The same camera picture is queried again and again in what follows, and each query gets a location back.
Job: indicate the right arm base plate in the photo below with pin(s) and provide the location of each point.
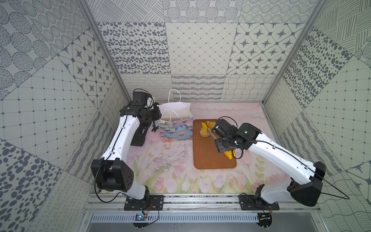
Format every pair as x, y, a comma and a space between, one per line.
248, 202

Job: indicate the striped croissant bread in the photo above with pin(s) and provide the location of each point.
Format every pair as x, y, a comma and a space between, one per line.
210, 124

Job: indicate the aluminium mounting rail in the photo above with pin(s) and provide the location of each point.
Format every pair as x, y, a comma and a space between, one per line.
172, 203

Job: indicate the brown serving tray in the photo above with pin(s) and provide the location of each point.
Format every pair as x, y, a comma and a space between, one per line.
205, 152

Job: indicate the floral paper gift bag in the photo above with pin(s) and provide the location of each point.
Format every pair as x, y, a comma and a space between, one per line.
176, 122

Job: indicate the right controller board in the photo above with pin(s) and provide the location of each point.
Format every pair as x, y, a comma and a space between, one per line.
264, 220

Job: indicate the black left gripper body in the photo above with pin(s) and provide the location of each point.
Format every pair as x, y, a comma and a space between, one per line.
155, 115

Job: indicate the left controller board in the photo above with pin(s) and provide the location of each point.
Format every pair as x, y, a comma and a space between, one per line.
140, 221

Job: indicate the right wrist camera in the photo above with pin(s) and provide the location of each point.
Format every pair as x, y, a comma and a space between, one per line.
224, 129

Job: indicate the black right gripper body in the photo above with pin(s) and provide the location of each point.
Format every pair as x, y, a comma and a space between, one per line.
223, 145

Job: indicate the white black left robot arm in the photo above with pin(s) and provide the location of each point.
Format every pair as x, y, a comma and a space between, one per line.
111, 173

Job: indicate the floral table mat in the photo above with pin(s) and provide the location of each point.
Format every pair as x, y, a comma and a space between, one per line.
168, 167

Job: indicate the round bun bread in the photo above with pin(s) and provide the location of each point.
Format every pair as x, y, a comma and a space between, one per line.
204, 133

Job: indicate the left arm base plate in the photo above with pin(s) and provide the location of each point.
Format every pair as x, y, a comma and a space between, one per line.
151, 202

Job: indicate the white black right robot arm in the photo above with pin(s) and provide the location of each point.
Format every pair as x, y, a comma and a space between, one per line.
304, 183

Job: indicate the yellow steel food tongs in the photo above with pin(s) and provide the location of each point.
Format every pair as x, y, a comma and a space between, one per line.
208, 130

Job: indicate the controller board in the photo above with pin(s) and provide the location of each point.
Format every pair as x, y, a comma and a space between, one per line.
140, 221
264, 220

